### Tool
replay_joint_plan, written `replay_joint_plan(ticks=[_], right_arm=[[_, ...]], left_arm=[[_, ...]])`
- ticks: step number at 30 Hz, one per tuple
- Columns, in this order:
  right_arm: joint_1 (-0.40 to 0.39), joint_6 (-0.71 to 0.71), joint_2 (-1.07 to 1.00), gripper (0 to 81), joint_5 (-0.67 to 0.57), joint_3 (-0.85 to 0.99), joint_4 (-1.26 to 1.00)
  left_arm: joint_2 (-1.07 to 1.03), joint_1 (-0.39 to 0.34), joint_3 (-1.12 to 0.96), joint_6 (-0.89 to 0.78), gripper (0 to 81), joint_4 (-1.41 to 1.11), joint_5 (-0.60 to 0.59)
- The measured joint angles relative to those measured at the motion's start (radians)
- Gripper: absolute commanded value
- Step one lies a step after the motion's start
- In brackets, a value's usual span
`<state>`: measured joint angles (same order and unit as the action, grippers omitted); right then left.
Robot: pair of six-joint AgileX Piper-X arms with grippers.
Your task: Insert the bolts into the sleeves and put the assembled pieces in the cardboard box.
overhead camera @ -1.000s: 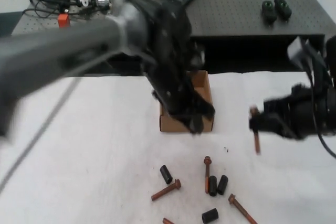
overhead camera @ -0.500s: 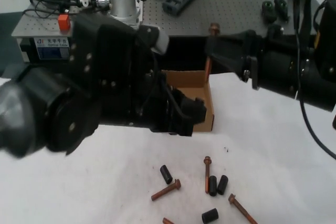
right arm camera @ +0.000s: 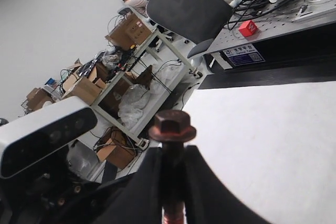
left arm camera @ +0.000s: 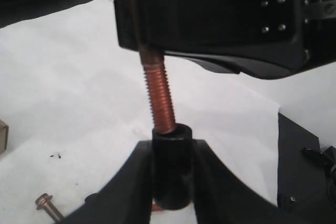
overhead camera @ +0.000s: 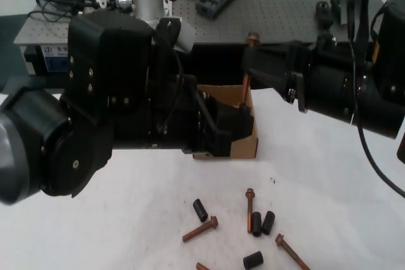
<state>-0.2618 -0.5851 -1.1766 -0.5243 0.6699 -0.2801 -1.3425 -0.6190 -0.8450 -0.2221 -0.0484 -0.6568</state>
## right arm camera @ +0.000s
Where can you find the white plastic bag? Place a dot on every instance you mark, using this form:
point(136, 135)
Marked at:
point(136, 103)

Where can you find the metal bench with holes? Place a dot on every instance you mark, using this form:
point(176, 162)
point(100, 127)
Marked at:
point(283, 22)

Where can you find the black mesh office chair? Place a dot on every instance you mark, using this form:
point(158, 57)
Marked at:
point(189, 6)

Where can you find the red cube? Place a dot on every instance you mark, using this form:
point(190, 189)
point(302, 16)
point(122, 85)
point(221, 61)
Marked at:
point(248, 28)

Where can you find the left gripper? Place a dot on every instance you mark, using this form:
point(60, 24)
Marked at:
point(52, 197)

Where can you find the cardboard box with printed label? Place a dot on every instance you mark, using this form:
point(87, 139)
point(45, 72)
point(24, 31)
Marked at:
point(128, 31)

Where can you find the white metal rack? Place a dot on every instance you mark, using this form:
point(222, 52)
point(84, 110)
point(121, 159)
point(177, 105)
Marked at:
point(170, 47)

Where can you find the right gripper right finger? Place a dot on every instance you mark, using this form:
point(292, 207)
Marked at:
point(207, 197)

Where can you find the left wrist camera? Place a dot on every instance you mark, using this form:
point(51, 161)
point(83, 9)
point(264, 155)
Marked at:
point(39, 134)

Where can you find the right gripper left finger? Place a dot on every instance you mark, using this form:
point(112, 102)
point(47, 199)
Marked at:
point(136, 197)

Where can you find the plain cardboard box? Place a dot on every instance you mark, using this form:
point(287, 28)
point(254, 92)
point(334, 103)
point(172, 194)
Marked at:
point(82, 90)
point(38, 98)

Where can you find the copper flange bolt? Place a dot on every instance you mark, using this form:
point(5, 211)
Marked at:
point(172, 128)

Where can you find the person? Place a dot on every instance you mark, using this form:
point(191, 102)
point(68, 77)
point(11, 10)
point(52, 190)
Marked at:
point(134, 2)

